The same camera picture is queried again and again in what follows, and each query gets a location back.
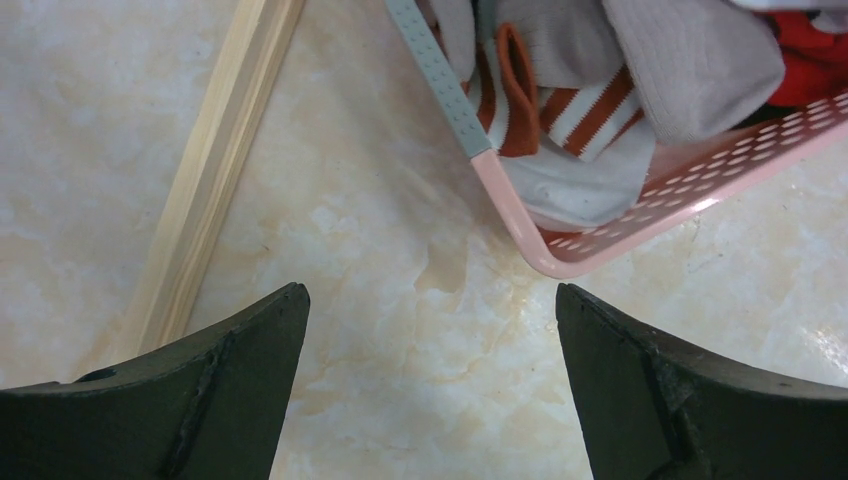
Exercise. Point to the red patterned sock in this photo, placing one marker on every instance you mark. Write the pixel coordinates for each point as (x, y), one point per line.
(813, 45)

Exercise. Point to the wooden drying rack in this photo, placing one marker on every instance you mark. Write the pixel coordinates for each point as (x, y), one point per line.
(236, 97)

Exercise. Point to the grey sock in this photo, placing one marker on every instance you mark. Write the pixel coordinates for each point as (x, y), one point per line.
(548, 84)
(700, 67)

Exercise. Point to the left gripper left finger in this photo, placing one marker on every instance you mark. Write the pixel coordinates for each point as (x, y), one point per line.
(208, 406)

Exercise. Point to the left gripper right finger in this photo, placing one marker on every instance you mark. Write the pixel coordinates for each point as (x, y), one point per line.
(654, 406)

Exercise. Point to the pink plastic basket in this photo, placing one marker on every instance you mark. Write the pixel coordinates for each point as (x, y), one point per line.
(681, 182)

